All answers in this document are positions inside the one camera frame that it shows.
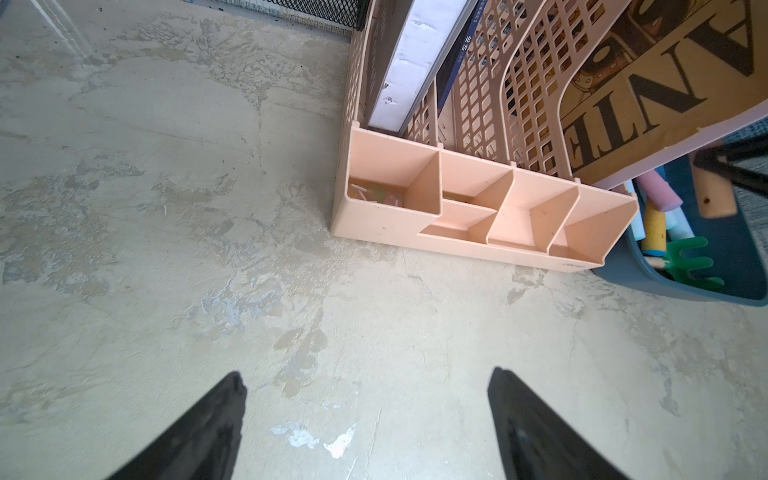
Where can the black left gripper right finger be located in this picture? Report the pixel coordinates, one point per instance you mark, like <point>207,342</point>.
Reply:
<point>534,441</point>

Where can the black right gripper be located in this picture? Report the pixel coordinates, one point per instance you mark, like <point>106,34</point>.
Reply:
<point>723,161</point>

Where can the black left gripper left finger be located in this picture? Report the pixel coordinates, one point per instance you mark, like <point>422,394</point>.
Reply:
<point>202,444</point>

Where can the green rake wooden handle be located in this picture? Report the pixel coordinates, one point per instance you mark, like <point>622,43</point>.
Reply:
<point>679,263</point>

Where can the purple rake pink handle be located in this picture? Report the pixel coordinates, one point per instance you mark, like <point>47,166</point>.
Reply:
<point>658,191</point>

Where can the blue rake yellow handle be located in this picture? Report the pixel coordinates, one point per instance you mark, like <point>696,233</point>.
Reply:
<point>655,242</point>

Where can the light blue fork rake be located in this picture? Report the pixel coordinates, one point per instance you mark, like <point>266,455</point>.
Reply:
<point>637,226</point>

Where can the dark teal storage box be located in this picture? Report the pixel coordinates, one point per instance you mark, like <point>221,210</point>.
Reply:
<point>737,260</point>

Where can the pink plastic desk organizer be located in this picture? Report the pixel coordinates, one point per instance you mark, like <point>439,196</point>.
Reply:
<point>488,175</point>

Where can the dark thin book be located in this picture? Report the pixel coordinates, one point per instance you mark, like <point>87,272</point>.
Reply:
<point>449,70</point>

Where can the white book in organizer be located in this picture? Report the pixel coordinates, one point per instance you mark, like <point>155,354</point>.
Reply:
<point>410,40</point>

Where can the black mesh wire shelf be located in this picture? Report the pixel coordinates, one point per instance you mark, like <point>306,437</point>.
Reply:
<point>348,13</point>

